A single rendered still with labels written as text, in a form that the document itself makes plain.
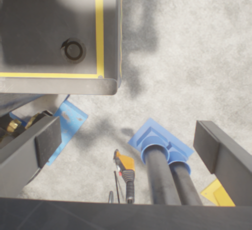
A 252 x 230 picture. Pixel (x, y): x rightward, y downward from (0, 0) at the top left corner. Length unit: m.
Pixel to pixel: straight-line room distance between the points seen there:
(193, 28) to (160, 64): 0.50
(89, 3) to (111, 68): 0.11
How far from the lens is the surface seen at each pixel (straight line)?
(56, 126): 0.16
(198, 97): 2.24
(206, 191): 2.92
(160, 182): 1.51
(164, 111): 2.18
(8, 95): 1.18
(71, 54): 0.33
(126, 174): 1.06
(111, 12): 0.32
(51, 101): 2.14
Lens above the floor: 2.03
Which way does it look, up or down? 74 degrees down
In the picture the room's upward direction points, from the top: 174 degrees counter-clockwise
